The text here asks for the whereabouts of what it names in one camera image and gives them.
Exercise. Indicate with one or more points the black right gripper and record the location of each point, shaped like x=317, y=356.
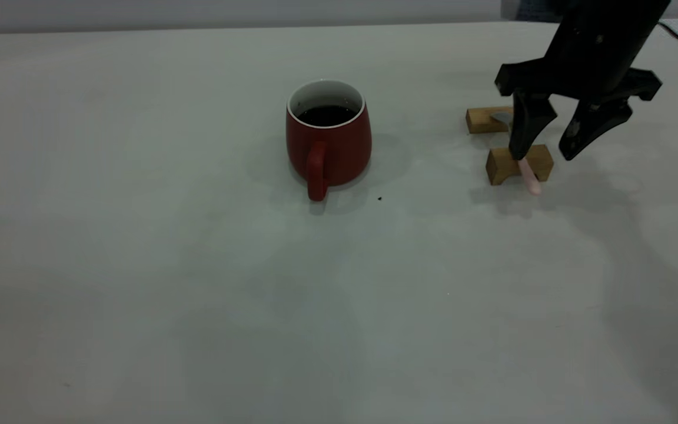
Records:
x=598, y=53

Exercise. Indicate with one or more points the red ceramic cup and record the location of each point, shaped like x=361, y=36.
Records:
x=339, y=147

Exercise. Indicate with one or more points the arched wooden block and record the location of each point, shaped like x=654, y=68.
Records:
x=501, y=166

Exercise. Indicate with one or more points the flat rectangular wooden block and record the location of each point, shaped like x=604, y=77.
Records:
x=480, y=120

